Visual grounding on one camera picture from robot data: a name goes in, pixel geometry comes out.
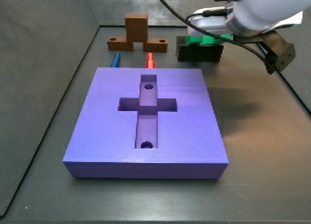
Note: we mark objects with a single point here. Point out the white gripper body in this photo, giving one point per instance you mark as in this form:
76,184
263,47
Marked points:
209,19

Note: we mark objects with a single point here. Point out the red peg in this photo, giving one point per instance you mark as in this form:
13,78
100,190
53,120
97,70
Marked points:
149,62

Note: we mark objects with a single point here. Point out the brown T-shaped block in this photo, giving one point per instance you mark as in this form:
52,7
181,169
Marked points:
136,34

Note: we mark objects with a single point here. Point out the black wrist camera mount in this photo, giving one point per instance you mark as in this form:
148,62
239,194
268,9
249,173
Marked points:
279,52

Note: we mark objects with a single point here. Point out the purple board with cross slot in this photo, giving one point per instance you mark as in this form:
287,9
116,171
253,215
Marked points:
146,126

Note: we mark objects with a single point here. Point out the green U-shaped block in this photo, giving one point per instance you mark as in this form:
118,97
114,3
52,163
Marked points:
202,40

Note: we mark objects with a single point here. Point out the blue peg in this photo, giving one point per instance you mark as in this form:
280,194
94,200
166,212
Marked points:
116,60

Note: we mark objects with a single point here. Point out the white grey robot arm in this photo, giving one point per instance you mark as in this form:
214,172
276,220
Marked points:
249,17

